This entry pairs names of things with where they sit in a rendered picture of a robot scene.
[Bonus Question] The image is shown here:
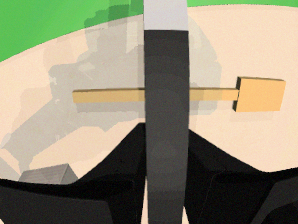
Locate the green flat mat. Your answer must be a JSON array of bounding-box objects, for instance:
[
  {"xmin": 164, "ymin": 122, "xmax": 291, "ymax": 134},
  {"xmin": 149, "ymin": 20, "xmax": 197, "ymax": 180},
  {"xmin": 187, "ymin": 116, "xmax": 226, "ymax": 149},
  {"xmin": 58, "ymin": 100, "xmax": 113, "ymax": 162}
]
[{"xmin": 0, "ymin": 0, "xmax": 298, "ymax": 61}]

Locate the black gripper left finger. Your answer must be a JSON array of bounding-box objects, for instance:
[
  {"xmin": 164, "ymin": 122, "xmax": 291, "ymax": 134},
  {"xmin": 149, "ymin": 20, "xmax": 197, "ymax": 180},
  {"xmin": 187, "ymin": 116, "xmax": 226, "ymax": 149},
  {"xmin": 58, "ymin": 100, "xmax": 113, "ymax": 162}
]
[{"xmin": 0, "ymin": 123, "xmax": 146, "ymax": 224}]

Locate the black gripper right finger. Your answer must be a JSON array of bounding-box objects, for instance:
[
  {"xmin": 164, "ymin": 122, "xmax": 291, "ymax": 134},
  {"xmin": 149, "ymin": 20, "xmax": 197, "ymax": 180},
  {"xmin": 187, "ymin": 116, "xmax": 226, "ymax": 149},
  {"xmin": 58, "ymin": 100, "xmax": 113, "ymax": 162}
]
[{"xmin": 184, "ymin": 128, "xmax": 298, "ymax": 224}]

